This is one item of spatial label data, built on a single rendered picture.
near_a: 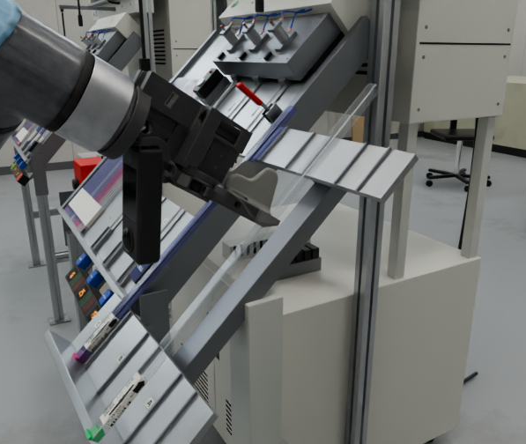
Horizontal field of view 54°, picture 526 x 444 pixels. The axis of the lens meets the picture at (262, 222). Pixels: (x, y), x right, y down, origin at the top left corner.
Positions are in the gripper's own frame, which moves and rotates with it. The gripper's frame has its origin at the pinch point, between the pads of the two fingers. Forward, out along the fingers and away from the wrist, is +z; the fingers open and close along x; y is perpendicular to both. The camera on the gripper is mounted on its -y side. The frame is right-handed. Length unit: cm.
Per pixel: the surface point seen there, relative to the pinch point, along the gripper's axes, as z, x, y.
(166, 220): 13.1, 46.8, -8.2
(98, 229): 11, 73, -19
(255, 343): 15.0, 8.1, -15.7
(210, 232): 15.5, 33.8, -5.7
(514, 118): 485, 307, 250
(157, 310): 10.8, 29.8, -21.6
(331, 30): 21, 37, 40
